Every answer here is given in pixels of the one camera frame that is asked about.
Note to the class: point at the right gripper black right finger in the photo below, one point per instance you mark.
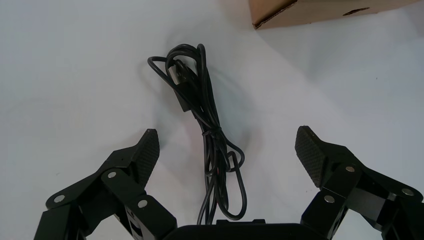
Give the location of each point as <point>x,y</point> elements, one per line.
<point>344,185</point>

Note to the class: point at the open brown cardboard storage box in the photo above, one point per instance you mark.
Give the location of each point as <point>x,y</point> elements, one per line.
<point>314,11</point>

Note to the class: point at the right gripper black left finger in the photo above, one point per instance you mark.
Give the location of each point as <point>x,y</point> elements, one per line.
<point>122,185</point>

